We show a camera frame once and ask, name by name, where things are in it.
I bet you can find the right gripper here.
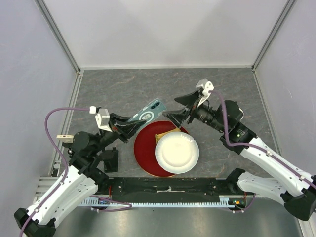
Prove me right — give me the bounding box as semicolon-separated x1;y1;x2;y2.
163;89;227;133

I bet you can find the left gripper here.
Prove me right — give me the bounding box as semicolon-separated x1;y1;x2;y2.
92;112;147;153

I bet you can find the black smartphone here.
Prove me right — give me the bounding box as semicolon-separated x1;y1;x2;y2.
128;98;166;131

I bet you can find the black folding phone stand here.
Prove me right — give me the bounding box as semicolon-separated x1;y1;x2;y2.
99;147;119;173

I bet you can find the pink case smartphone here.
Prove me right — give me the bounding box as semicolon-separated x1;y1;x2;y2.
56;135;74;144

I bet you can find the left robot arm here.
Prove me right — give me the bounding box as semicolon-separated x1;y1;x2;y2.
14;106;146;237

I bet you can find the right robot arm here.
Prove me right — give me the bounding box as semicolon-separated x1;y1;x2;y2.
163;90;316;221

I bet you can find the red round plate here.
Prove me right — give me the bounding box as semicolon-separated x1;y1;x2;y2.
134;121;176;177

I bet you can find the yellow sponge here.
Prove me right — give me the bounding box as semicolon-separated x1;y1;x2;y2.
155;128;181;144

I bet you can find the white paper plate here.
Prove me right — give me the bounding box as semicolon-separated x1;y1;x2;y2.
155;132;199;174

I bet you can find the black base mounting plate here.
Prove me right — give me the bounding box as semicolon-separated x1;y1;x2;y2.
97;177;244;203

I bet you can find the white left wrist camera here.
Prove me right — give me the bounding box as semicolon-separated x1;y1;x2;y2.
89;106;112;132

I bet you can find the grey slotted cable duct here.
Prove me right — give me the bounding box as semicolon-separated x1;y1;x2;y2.
79;196;246;208

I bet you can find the left aluminium frame post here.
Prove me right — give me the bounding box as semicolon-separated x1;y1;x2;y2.
34;0;81;74

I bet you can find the aluminium frame post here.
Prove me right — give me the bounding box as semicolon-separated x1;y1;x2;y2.
251;0;297;72
34;0;81;74

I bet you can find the right aluminium frame post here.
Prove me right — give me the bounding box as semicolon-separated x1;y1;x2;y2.
251;0;297;72

